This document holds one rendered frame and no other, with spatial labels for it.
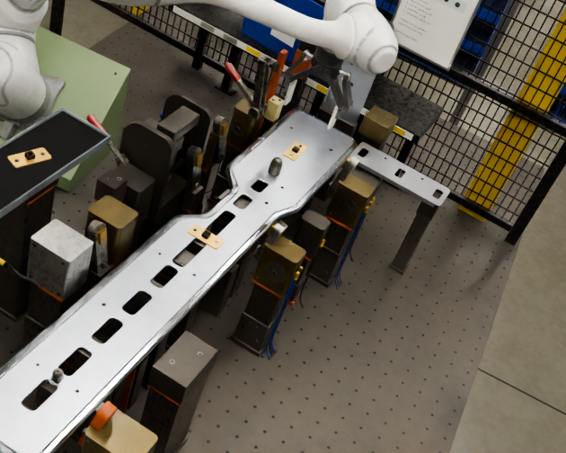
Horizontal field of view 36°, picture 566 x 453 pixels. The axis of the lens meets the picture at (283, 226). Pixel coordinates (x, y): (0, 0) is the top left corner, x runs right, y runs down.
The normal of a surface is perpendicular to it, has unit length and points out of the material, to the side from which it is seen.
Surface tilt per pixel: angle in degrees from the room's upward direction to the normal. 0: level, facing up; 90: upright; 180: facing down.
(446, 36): 90
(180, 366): 0
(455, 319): 0
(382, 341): 0
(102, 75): 42
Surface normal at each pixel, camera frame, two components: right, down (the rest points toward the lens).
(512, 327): 0.26, -0.72
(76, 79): -0.04, -0.16
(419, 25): -0.46, 0.49
